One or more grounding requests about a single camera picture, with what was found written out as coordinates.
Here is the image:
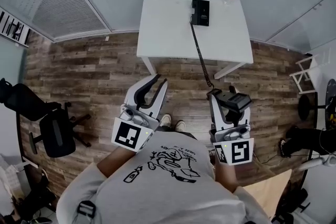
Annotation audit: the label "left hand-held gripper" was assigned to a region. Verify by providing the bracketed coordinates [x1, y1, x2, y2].
[111, 73, 169, 153]

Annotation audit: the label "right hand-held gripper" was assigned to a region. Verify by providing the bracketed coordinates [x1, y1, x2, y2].
[209, 86, 255, 166]

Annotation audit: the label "black telephone handset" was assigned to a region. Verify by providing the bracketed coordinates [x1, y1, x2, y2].
[206, 88, 253, 115]

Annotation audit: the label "person's left forearm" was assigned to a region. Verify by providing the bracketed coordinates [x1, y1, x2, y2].
[97, 145, 138, 179]

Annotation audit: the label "person's right forearm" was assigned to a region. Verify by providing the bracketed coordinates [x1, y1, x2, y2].
[214, 162, 239, 193]

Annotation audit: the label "black desk telephone base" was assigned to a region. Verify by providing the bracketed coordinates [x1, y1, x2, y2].
[191, 0, 211, 27]

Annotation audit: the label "person's left white shoe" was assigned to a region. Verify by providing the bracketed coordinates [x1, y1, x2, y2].
[160, 113, 173, 129]

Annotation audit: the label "person's white shoe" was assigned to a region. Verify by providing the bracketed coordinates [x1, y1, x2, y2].
[174, 120, 187, 133]
[160, 113, 173, 129]

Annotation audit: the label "person's right white shoe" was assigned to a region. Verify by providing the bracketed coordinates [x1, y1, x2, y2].
[174, 120, 187, 133]

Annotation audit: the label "white table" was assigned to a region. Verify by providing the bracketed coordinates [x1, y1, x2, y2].
[136, 0, 254, 80]

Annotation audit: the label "black round side table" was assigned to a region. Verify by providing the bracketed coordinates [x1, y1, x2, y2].
[298, 78, 336, 129]

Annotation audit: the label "light wooden board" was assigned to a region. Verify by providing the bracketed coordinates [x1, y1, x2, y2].
[243, 168, 293, 220]

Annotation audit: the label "white folding rack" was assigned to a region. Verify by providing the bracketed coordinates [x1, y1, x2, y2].
[289, 47, 332, 94]

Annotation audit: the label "black office chair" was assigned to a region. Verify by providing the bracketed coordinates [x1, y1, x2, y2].
[0, 78, 92, 158]

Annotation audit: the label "person's grey printed shirt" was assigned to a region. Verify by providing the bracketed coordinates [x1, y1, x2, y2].
[56, 130, 271, 224]

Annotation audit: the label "black chair base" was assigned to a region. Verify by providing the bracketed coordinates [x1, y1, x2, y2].
[271, 187, 312, 224]

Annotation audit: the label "white storage basket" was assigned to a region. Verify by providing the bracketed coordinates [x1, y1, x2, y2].
[0, 159, 25, 194]

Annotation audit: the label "black coiled phone cord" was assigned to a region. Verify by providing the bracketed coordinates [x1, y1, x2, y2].
[189, 16, 215, 89]

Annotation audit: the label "black strap buckle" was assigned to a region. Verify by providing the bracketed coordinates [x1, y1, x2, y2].
[77, 200, 97, 218]

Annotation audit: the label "black and white wall frames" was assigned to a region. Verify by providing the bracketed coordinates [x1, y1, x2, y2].
[0, 11, 32, 48]

